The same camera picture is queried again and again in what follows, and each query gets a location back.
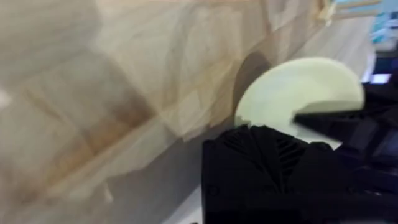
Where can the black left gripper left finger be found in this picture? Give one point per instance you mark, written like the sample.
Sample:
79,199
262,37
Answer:
242,174

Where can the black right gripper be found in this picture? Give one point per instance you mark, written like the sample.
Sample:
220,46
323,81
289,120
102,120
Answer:
377,130

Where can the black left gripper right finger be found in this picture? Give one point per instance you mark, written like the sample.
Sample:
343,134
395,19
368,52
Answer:
311,186

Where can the pale cream round plate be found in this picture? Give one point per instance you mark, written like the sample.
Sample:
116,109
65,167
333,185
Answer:
295,90

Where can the blue and white box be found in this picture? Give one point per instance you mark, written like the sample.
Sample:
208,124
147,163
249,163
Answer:
385,26

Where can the pale wooden frame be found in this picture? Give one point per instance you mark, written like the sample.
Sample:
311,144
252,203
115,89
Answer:
348,8

